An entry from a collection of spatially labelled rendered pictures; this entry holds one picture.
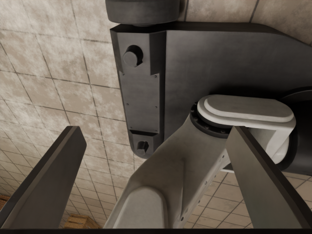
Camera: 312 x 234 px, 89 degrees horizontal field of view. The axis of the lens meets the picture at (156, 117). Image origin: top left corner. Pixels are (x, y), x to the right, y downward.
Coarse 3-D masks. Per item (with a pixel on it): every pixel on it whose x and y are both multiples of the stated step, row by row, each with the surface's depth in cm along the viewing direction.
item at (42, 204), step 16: (64, 144) 9; (80, 144) 11; (48, 160) 8; (64, 160) 9; (80, 160) 11; (32, 176) 7; (48, 176) 7; (64, 176) 9; (16, 192) 6; (32, 192) 6; (48, 192) 7; (64, 192) 9; (16, 208) 6; (32, 208) 6; (48, 208) 7; (64, 208) 9; (0, 224) 6; (16, 224) 6; (32, 224) 6; (48, 224) 7
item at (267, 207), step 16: (240, 128) 10; (240, 144) 9; (256, 144) 9; (240, 160) 9; (256, 160) 8; (272, 160) 8; (240, 176) 9; (256, 176) 8; (272, 176) 7; (256, 192) 8; (272, 192) 7; (288, 192) 6; (256, 208) 8; (272, 208) 7; (288, 208) 6; (304, 208) 6; (256, 224) 8; (272, 224) 7; (288, 224) 6; (304, 224) 6
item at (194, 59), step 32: (128, 32) 38; (160, 32) 39; (192, 32) 39; (224, 32) 38; (256, 32) 37; (128, 64) 39; (160, 64) 44; (192, 64) 44; (224, 64) 42; (256, 64) 41; (288, 64) 40; (128, 96) 52; (160, 96) 50; (192, 96) 50; (256, 96) 46; (288, 96) 43; (128, 128) 62; (160, 128) 59; (288, 160) 36
